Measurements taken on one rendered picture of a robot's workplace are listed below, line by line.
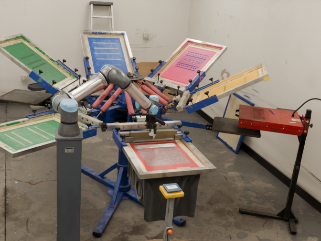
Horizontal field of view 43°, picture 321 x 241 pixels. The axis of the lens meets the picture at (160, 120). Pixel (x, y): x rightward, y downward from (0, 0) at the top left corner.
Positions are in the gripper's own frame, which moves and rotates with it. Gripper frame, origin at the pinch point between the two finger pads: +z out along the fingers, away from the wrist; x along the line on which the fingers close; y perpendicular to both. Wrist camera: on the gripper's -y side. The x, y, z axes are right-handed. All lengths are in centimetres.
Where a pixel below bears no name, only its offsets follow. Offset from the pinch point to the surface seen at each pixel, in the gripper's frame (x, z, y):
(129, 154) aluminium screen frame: 27.5, 2.0, 28.0
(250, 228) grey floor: 7, 101, -107
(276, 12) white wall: -144, -95, -200
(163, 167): 45.2, 5.4, 6.4
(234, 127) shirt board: -25, 6, -92
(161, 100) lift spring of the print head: -60, -12, -27
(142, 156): 24.4, 5.4, 16.3
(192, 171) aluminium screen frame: 60, 3, -10
